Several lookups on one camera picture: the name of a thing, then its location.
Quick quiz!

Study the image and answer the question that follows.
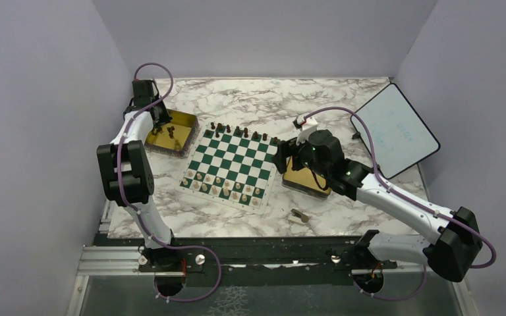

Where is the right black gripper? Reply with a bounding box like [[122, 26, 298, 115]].
[[271, 130, 330, 179]]

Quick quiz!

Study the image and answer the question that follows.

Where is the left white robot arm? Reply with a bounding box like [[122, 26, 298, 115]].
[[96, 79, 181, 271]]

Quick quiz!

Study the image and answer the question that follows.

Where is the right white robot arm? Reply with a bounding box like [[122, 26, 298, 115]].
[[271, 130, 484, 282]]

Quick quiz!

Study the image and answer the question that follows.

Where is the gold tin with dark pieces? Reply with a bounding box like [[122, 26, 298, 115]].
[[144, 109, 200, 158]]

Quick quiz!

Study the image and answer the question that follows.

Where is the light wooden chess pieces row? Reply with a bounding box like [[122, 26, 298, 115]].
[[177, 169, 267, 209]]

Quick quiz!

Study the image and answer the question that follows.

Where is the empty gold tin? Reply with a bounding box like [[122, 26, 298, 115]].
[[281, 158, 331, 199]]

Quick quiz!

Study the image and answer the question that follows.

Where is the small wooden piece on table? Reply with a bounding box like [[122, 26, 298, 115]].
[[289, 209, 309, 224]]

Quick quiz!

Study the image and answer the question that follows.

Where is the white tablet whiteboard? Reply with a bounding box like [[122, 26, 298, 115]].
[[351, 83, 441, 179]]

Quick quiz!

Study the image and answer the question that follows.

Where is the green and white chessboard mat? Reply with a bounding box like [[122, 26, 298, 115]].
[[175, 122, 277, 215]]

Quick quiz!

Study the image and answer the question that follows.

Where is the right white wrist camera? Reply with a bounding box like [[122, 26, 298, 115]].
[[293, 114, 318, 145]]

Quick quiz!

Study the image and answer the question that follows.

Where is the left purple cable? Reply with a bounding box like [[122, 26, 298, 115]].
[[115, 63, 223, 303]]

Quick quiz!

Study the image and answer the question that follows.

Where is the purple cable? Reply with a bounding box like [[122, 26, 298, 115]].
[[300, 106, 497, 303], [115, 63, 223, 303]]

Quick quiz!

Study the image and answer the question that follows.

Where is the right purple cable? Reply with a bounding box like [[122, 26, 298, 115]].
[[300, 106, 497, 303]]

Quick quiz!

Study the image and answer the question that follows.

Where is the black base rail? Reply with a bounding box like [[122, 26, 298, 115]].
[[93, 234, 399, 290]]

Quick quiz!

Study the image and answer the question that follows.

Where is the aluminium frame rail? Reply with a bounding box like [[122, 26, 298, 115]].
[[66, 79, 184, 316]]

